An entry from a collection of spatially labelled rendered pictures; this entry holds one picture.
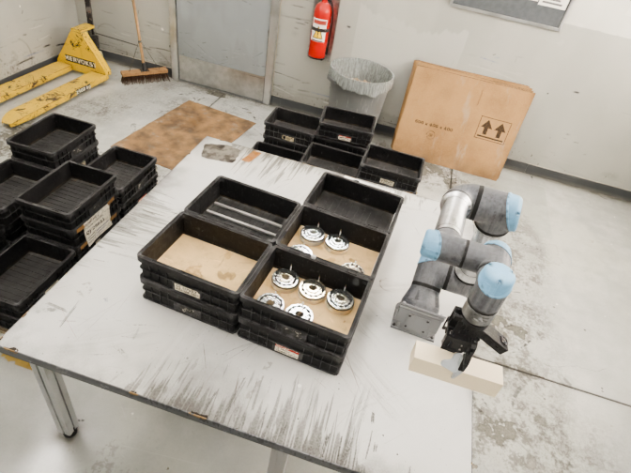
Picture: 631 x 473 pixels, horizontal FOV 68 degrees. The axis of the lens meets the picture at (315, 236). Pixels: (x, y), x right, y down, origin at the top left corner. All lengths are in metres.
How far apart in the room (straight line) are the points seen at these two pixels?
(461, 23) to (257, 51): 1.86
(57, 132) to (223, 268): 1.86
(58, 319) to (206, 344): 0.53
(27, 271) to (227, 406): 1.47
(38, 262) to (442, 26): 3.50
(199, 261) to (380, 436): 0.90
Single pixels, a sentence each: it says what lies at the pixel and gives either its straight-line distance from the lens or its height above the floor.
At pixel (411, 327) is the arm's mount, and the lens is 1.89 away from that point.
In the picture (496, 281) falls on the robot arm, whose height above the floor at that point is 1.44.
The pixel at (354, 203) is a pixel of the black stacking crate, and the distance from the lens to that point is 2.25.
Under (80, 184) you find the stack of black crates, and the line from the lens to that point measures 2.88.
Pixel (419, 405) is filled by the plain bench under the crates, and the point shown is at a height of 0.70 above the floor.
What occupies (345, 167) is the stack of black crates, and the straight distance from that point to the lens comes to 3.38.
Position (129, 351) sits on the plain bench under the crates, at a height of 0.70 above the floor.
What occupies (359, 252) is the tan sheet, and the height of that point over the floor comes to 0.83.
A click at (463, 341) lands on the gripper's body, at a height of 1.23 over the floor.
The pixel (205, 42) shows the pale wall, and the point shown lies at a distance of 5.04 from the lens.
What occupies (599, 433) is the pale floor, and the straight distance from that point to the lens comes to 3.04.
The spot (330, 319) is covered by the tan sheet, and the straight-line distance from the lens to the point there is 1.69.
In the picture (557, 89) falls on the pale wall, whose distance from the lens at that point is 4.67.
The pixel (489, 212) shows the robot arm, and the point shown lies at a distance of 1.54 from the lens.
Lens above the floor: 2.12
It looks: 40 degrees down
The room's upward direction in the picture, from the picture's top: 12 degrees clockwise
